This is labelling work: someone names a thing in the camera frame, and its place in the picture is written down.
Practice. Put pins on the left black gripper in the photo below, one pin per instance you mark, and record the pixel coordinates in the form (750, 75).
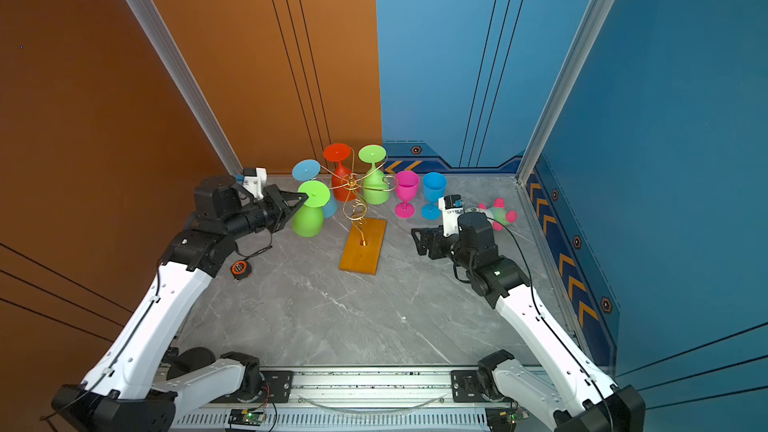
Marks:
(275, 199)

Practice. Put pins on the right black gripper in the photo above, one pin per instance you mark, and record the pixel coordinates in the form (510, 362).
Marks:
(436, 235)

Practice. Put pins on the light blue wine glass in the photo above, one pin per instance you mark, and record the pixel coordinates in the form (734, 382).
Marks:
(307, 170)

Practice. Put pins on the green wine glass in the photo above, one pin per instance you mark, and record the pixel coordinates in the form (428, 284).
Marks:
(308, 221)
(375, 188)

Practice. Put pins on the pink wine glass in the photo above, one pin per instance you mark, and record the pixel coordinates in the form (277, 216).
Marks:
(406, 190)

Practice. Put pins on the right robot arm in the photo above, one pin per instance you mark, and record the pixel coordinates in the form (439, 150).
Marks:
(576, 395)

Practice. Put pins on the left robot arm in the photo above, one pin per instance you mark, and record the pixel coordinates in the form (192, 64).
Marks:
(225, 211)

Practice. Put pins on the red wine glass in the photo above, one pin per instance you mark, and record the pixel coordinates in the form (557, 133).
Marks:
(337, 153)

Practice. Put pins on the wooden rack base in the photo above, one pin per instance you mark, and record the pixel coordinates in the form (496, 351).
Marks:
(363, 247)

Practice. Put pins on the white pink plush toy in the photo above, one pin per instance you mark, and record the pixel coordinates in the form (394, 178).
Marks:
(498, 213)

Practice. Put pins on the orange black tape measure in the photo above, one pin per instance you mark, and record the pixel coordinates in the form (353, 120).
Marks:
(241, 269)

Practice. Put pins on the right circuit board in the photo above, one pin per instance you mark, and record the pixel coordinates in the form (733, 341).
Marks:
(504, 419)

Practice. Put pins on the circuit board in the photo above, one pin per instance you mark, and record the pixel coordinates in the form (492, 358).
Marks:
(239, 418)
(504, 419)

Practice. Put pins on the left circuit board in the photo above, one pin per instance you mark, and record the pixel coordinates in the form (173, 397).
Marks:
(239, 418)

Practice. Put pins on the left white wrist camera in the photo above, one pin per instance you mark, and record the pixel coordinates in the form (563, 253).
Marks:
(253, 179)

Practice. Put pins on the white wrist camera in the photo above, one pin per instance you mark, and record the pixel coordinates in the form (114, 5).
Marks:
(451, 208)
(253, 179)

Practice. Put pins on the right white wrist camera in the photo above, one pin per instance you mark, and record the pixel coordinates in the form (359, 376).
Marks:
(451, 208)

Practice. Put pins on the gold wire glass rack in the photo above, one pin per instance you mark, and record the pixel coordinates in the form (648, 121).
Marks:
(357, 210)

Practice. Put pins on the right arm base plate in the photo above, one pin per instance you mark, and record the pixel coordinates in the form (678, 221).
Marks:
(466, 387)

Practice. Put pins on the aluminium front rail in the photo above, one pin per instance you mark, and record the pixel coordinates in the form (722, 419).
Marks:
(372, 381)

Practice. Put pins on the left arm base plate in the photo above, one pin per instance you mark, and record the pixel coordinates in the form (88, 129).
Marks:
(275, 388)

